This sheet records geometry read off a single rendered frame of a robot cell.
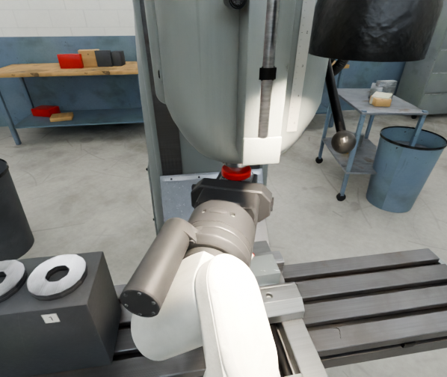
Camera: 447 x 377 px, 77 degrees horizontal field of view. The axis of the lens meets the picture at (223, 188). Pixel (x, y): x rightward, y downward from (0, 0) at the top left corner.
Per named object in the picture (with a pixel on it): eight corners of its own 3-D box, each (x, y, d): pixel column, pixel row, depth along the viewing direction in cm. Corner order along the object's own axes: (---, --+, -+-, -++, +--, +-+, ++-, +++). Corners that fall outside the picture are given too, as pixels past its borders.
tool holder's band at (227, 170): (254, 169, 46) (254, 163, 45) (246, 182, 42) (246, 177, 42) (227, 164, 47) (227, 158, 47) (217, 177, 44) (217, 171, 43)
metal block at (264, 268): (277, 292, 59) (280, 272, 55) (250, 296, 58) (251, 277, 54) (269, 272, 63) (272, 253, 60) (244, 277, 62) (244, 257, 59)
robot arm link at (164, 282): (268, 256, 32) (259, 356, 23) (205, 288, 37) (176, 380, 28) (199, 188, 29) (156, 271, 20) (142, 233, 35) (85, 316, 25)
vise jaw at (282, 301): (303, 318, 55) (306, 305, 52) (241, 329, 53) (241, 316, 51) (291, 292, 59) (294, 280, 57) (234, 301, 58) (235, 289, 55)
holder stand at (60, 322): (112, 365, 54) (84, 299, 43) (-13, 384, 51) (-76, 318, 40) (122, 310, 64) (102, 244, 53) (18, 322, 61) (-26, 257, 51)
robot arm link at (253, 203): (276, 173, 40) (272, 226, 30) (270, 227, 45) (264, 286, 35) (191, 165, 42) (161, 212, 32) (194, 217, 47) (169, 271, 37)
